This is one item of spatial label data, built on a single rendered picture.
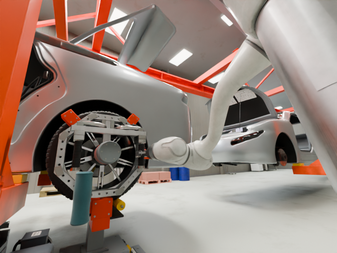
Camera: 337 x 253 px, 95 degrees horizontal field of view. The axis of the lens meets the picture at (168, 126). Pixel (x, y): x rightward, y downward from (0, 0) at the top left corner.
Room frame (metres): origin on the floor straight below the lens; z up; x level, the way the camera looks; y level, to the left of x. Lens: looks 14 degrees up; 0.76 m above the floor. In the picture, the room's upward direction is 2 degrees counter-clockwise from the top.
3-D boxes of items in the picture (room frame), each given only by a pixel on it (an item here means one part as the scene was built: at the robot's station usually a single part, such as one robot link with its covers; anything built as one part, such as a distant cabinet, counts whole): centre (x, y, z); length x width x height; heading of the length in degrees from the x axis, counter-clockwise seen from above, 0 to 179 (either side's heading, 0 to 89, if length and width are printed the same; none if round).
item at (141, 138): (0.98, 0.19, 0.93); 0.09 x 0.05 x 0.05; 32
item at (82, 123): (0.91, 0.46, 1.03); 0.19 x 0.18 x 0.11; 32
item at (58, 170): (1.07, 0.44, 0.85); 0.54 x 0.07 x 0.54; 122
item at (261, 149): (4.50, -3.06, 1.49); 4.95 x 1.86 x 1.59; 122
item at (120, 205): (1.22, 0.39, 0.51); 0.29 x 0.06 x 0.06; 32
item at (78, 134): (0.81, 0.48, 0.93); 0.09 x 0.05 x 0.05; 32
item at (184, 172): (8.26, -0.49, 0.41); 1.10 x 0.68 x 0.81; 39
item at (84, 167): (1.30, 0.58, 0.85); 0.32 x 0.08 x 0.32; 122
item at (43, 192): (5.25, 3.26, 0.19); 1.39 x 0.96 x 0.39; 128
